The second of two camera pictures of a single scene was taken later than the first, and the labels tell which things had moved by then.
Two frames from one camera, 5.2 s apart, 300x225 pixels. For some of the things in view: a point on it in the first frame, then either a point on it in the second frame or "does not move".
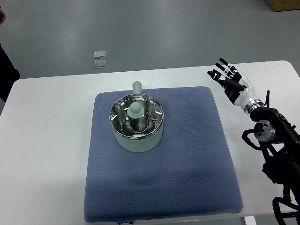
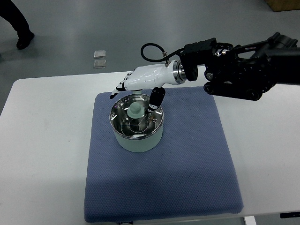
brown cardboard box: (278, 5) does not move
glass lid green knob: (137, 116) does not move
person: (8, 75) -> (11, 12)
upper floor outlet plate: (101, 54) does not move
